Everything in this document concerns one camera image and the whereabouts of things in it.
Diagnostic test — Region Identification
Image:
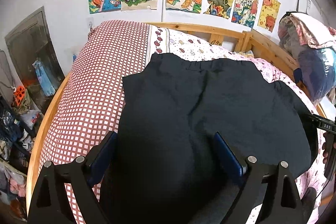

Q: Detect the red checked pillow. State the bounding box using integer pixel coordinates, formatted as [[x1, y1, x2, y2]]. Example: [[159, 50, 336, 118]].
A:
[[37, 19, 151, 224]]

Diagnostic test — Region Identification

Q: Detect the pink spotted bed quilt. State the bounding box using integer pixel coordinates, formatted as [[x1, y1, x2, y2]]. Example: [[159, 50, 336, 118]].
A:
[[146, 24, 329, 224]]

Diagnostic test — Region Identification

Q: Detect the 2024 dragon drawing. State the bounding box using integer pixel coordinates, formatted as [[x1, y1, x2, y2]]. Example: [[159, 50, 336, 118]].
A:
[[231, 0, 259, 28]]

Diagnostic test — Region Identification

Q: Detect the wooden bed frame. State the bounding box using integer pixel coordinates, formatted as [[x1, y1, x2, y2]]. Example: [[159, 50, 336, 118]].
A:
[[25, 21, 329, 214]]

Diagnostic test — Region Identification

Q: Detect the person's right hand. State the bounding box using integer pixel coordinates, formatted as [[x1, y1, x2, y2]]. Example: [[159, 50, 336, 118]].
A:
[[322, 132, 335, 165]]

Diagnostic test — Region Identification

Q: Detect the dark navy large coat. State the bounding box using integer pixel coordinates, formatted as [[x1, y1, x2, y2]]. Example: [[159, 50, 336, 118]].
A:
[[100, 53, 318, 223]]

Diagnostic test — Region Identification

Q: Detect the bear and chick drawing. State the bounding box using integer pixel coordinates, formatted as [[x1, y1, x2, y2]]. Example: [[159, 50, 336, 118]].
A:
[[257, 0, 281, 32]]

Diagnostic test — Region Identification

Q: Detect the cluttered storage pile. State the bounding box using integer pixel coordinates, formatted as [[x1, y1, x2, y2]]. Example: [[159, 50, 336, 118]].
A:
[[1, 86, 42, 221]]

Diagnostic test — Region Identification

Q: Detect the bagged clothes pile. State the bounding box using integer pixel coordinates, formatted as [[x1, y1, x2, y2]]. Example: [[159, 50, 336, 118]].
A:
[[278, 12, 335, 104]]

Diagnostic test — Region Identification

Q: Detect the grey wall panel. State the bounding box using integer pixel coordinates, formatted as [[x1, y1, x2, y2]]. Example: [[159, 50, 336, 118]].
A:
[[5, 7, 65, 113]]

